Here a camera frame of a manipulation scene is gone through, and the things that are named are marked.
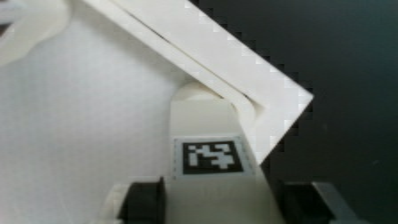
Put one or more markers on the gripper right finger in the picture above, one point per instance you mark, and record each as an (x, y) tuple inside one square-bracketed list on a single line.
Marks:
[(313, 204)]

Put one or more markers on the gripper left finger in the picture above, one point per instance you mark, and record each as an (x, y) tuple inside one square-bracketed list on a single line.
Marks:
[(136, 203)]

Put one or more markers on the white desk top tray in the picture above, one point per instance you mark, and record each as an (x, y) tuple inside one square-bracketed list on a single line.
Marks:
[(91, 73)]

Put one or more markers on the white U-shaped frame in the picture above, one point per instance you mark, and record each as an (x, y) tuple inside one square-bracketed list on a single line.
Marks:
[(271, 95)]

